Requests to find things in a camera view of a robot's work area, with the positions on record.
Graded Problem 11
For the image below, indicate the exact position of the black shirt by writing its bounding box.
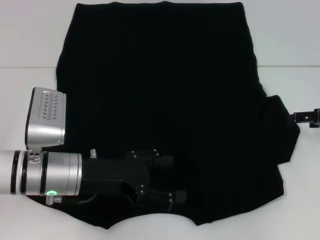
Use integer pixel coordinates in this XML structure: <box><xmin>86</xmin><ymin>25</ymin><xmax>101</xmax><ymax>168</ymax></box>
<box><xmin>26</xmin><ymin>1</ymin><xmax>301</xmax><ymax>225</ymax></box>

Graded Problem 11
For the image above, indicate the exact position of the left gripper cable with plugs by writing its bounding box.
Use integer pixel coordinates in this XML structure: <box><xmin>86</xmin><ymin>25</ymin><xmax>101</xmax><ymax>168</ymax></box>
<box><xmin>45</xmin><ymin>148</ymin><xmax>137</xmax><ymax>206</ymax></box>

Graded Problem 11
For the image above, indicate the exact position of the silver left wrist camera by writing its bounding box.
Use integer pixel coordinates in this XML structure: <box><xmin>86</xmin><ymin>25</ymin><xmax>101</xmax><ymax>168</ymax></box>
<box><xmin>24</xmin><ymin>86</ymin><xmax>68</xmax><ymax>153</ymax></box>

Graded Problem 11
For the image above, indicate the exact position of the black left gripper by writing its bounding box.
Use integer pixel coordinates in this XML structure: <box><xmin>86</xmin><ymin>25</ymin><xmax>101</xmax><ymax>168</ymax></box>
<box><xmin>81</xmin><ymin>148</ymin><xmax>188</xmax><ymax>213</ymax></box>

